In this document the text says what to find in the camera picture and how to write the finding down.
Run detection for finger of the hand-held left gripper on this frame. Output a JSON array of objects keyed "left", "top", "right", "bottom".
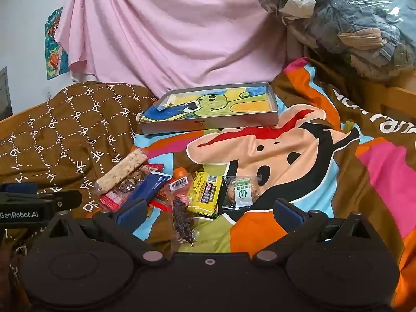
[
  {"left": 0, "top": 190, "right": 83, "bottom": 211},
  {"left": 0, "top": 183, "right": 39, "bottom": 196}
]

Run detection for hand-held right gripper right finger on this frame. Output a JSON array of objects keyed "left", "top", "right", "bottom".
[{"left": 253, "top": 198, "right": 378, "bottom": 264}]

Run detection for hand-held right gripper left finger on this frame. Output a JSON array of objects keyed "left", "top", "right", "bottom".
[{"left": 44, "top": 198, "right": 166, "bottom": 265}]

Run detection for clear cookie packet red ends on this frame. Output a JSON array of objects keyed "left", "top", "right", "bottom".
[{"left": 99, "top": 162, "right": 165, "bottom": 210}]

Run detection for dark blue snack packet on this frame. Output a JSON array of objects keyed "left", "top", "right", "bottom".
[{"left": 125, "top": 172, "right": 171, "bottom": 209}]

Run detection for clear pastry packet green label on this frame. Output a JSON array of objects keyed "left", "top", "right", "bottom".
[{"left": 222, "top": 175, "right": 263, "bottom": 211}]

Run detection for pink sausage packet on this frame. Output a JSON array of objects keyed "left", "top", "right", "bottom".
[{"left": 158, "top": 175, "right": 193, "bottom": 204}]

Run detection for grey shallow cardboard box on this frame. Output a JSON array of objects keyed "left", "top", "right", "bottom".
[{"left": 139, "top": 82, "right": 279, "bottom": 135}]

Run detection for rice cracker bar packet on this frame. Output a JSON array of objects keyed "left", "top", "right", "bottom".
[{"left": 95, "top": 148, "right": 149, "bottom": 198}]

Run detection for dark dried snack packet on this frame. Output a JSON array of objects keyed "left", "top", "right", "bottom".
[{"left": 171, "top": 195, "right": 198, "bottom": 245}]

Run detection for colourful cartoon blanket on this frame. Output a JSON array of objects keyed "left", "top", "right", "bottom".
[{"left": 132, "top": 57, "right": 416, "bottom": 312}]

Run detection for yellow snack packet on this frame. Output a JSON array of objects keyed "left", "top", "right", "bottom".
[{"left": 187, "top": 171, "right": 225, "bottom": 218}]

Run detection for pink hanging sheet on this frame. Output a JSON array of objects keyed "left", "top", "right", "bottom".
[{"left": 55, "top": 0, "right": 293, "bottom": 99}]

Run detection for clear bag of clothes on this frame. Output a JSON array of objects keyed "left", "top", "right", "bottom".
[{"left": 258, "top": 0, "right": 416, "bottom": 82}]

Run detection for colourful wall poster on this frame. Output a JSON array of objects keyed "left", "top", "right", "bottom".
[{"left": 44, "top": 6, "right": 70, "bottom": 80}]

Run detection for wooden bed frame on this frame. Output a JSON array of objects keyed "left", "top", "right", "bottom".
[{"left": 357, "top": 73, "right": 416, "bottom": 118}]

